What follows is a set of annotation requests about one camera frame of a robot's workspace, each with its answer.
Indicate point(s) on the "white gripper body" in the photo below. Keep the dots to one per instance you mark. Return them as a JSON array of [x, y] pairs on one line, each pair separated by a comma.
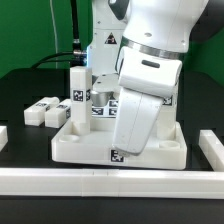
[[145, 81]]

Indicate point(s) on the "white desk top tray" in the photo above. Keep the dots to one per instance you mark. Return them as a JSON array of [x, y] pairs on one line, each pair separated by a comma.
[[165, 149]]

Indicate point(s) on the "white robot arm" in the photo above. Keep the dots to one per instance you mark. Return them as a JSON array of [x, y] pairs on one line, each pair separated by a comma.
[[142, 41]]

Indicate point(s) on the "white sheet with fiducial markers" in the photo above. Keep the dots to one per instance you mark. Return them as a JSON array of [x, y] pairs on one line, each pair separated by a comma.
[[108, 111]]

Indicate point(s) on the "white block at left edge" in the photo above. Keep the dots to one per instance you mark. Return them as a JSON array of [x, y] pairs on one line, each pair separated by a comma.
[[3, 137]]

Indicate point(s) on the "white right barrier rail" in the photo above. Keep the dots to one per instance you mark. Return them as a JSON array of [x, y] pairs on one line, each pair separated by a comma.
[[213, 149]]

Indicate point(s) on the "white barrier rail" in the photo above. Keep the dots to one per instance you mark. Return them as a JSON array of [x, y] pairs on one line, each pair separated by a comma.
[[111, 183], [213, 149]]

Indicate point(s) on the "white front barrier rail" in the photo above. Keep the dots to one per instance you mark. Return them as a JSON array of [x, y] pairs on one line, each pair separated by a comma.
[[111, 183]]

